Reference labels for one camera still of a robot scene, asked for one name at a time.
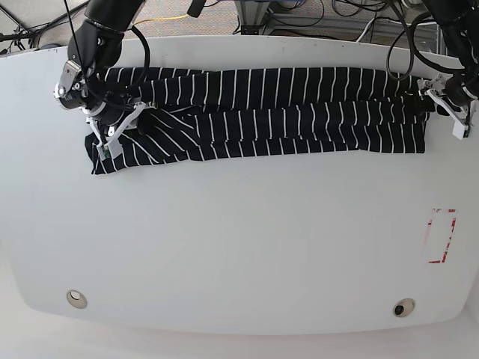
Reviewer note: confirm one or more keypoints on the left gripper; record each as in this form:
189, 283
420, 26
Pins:
457, 96

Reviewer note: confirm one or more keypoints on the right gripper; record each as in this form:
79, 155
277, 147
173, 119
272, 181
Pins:
105, 98

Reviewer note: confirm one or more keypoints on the black white striped T-shirt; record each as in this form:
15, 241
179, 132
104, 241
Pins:
207, 115

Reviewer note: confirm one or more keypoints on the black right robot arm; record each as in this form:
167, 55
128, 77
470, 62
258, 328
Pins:
94, 48

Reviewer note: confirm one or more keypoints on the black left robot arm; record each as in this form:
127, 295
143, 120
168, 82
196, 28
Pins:
458, 22

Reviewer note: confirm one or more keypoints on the red tape rectangle marking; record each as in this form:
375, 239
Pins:
438, 236

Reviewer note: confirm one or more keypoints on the black tripod legs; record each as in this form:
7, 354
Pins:
28, 36

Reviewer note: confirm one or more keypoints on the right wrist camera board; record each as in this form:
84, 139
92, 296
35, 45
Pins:
103, 152

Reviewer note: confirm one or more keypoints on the left table cable grommet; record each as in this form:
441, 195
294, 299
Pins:
76, 299

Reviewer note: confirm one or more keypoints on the table cable grommet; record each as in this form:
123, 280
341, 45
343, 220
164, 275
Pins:
76, 299
404, 307

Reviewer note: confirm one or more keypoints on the aluminium frame stand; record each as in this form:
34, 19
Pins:
250, 15

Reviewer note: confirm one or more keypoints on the right table cable grommet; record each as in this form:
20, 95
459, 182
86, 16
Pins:
404, 307

